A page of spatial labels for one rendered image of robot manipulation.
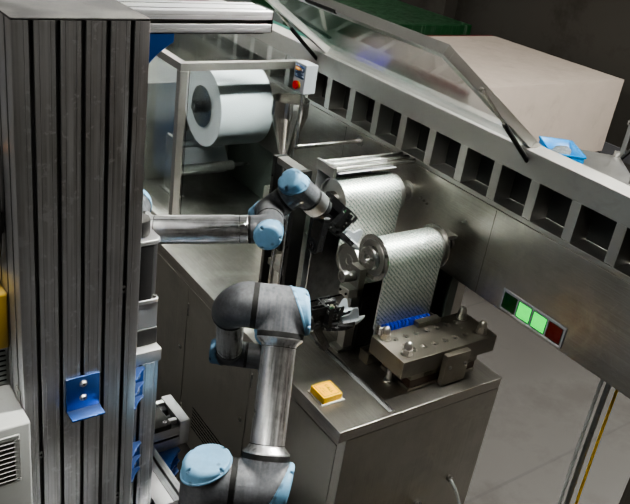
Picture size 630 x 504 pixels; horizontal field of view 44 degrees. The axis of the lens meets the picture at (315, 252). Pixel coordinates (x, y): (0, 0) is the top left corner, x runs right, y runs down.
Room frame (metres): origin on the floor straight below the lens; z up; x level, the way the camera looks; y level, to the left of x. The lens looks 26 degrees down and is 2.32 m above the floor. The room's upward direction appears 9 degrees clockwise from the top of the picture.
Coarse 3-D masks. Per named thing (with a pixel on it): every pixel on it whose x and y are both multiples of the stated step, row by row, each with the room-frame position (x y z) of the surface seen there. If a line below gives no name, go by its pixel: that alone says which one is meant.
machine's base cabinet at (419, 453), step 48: (192, 288) 2.55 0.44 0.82; (192, 336) 2.53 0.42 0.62; (192, 384) 2.50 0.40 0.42; (240, 384) 2.23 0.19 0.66; (192, 432) 2.47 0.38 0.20; (240, 432) 2.20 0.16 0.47; (288, 432) 1.98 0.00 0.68; (384, 432) 1.86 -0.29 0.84; (432, 432) 1.99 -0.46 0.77; (480, 432) 2.14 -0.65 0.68; (336, 480) 1.78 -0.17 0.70; (384, 480) 1.89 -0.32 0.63; (432, 480) 2.03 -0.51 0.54
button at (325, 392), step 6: (318, 384) 1.93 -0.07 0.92; (324, 384) 1.93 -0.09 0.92; (330, 384) 1.94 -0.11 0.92; (312, 390) 1.91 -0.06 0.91; (318, 390) 1.90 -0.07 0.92; (324, 390) 1.90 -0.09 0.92; (330, 390) 1.91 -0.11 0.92; (336, 390) 1.91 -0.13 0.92; (318, 396) 1.89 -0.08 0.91; (324, 396) 1.88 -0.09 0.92; (330, 396) 1.88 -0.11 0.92; (336, 396) 1.89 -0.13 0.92; (324, 402) 1.87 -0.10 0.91
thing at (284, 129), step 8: (272, 120) 2.79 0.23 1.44; (280, 120) 2.76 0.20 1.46; (288, 120) 2.75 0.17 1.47; (296, 120) 2.76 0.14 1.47; (304, 120) 2.79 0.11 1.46; (280, 128) 2.77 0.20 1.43; (288, 128) 2.76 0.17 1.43; (280, 136) 2.78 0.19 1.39; (288, 136) 2.77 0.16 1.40; (280, 144) 2.79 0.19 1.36; (288, 144) 2.78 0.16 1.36; (280, 152) 2.80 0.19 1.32; (288, 152) 2.80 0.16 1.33; (264, 192) 2.82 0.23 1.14
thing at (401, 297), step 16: (416, 272) 2.22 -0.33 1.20; (432, 272) 2.26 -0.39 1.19; (384, 288) 2.14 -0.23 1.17; (400, 288) 2.18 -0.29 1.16; (416, 288) 2.23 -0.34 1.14; (432, 288) 2.27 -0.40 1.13; (384, 304) 2.15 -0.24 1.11; (400, 304) 2.19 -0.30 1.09; (416, 304) 2.24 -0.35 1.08; (384, 320) 2.16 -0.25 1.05
